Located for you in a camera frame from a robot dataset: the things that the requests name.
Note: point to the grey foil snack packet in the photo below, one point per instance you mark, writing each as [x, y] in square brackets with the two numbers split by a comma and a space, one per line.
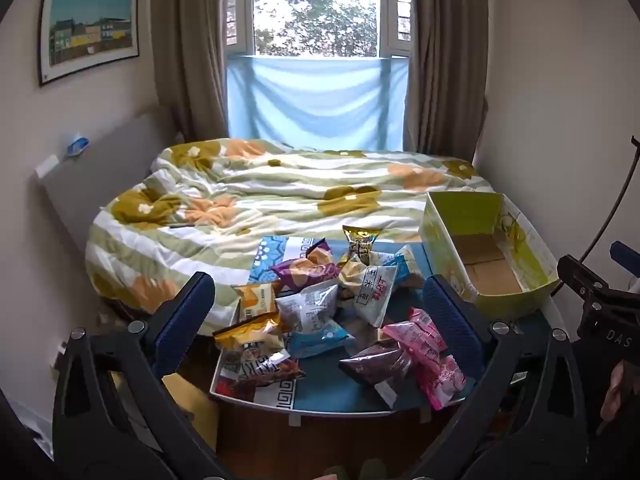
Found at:
[310, 307]

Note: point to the white window frame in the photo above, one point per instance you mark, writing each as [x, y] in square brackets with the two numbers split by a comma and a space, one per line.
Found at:
[392, 5]

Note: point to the framed wall picture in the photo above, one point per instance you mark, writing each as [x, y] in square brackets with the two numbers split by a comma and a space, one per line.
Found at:
[90, 32]

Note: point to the green cardboard box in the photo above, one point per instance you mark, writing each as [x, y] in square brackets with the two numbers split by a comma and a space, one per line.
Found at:
[500, 270]

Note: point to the small white object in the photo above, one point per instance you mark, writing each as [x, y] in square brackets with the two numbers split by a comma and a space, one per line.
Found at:
[49, 165]

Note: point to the small blue object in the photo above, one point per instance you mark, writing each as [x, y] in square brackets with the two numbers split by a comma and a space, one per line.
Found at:
[77, 145]

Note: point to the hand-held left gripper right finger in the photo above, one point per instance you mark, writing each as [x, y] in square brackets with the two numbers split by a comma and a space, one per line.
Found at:
[452, 327]

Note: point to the blue patterned table cloth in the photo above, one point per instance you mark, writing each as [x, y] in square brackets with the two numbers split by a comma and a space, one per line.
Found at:
[335, 392]

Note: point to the purple snack packet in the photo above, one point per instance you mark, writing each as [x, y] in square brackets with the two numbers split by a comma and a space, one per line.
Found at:
[302, 270]

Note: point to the floral striped duvet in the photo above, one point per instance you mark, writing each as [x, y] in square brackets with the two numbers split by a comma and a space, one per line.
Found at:
[280, 195]

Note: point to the person's right hand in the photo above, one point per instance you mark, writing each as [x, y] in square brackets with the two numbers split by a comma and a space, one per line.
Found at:
[614, 395]

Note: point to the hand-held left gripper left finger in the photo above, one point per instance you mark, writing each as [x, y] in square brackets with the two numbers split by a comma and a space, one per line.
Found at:
[182, 320]

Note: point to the light blue window cloth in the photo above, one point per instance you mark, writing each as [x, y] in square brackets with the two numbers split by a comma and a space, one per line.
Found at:
[315, 102]

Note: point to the dark brown snack packet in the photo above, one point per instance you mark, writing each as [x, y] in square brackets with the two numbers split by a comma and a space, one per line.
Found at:
[377, 366]

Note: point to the cream and blue snack packet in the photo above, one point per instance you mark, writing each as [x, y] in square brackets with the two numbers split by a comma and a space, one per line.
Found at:
[406, 270]

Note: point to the grey headboard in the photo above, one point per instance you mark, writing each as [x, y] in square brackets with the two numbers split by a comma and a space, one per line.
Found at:
[105, 175]

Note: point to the pink snack packet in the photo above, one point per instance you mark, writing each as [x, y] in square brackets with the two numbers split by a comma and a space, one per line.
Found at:
[435, 367]

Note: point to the orange snack packet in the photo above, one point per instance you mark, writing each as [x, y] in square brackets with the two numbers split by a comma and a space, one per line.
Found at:
[255, 302]

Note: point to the brown curtain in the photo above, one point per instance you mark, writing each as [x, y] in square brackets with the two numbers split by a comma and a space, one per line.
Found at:
[187, 50]
[445, 60]

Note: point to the gold snack packet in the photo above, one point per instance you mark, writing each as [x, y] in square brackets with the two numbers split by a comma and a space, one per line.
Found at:
[359, 242]

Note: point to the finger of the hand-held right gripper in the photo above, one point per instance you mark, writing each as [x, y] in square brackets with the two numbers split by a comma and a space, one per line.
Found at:
[575, 272]
[625, 257]

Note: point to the white snack packet red label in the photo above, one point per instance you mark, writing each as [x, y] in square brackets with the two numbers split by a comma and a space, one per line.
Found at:
[372, 292]

